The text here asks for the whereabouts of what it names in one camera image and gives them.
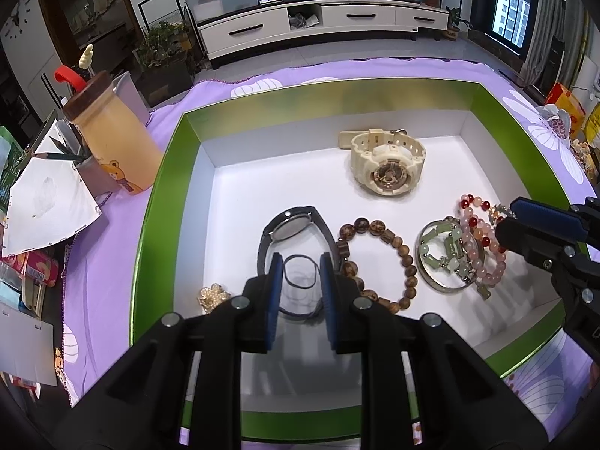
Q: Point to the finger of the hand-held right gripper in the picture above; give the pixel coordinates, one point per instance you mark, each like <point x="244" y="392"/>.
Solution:
<point x="529" y="241"/>
<point x="548" y="218"/>

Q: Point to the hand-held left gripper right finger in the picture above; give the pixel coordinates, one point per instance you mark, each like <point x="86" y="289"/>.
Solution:
<point x="328" y="300"/>

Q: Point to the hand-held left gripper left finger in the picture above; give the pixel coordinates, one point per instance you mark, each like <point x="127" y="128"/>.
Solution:
<point x="275" y="300"/>

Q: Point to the small metal trinket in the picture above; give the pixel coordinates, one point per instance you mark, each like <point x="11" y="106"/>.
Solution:
<point x="498" y="210"/>

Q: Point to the gold charm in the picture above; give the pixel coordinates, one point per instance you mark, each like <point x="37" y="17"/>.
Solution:
<point x="213" y="296"/>

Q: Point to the green cardboard box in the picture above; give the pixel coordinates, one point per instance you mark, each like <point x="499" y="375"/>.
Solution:
<point x="164" y="243"/>

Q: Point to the black wrist watch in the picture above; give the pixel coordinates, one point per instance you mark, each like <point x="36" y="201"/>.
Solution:
<point x="290" y="227"/>

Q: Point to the white plastic bag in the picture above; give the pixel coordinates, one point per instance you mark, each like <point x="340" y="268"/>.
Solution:
<point x="553" y="119"/>

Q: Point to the silver jade bangle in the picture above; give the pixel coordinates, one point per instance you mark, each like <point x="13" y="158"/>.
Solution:
<point x="438" y="285"/>

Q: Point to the yellow paper bag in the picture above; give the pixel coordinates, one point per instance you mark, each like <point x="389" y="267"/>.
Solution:
<point x="569" y="103"/>

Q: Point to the cream wrist watch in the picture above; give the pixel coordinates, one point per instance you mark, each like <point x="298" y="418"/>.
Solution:
<point x="389" y="168"/>

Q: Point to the grey curtain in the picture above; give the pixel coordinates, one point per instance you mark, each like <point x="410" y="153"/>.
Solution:
<point x="558" y="18"/>

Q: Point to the small potted plant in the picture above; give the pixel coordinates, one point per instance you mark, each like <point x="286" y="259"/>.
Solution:
<point x="454" y="28"/>

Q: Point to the dark window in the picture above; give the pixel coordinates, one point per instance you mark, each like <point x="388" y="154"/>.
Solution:
<point x="511" y="9"/>

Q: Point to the pen holder with pencils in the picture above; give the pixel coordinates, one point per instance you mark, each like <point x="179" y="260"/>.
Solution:
<point x="98" y="176"/>

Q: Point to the yellow bottle with brown lid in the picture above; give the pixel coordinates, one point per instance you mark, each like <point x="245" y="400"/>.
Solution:
<point x="122" y="140"/>

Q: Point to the pink snack packet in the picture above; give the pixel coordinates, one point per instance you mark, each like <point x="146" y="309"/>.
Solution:
<point x="35" y="269"/>

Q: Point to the white folded paper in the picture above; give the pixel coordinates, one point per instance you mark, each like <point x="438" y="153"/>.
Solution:
<point x="51" y="206"/>

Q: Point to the white cardboard box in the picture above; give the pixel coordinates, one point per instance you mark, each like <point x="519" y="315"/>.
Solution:
<point x="26" y="347"/>

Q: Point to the white tv cabinet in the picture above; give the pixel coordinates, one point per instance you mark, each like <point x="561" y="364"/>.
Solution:
<point x="253" y="30"/>

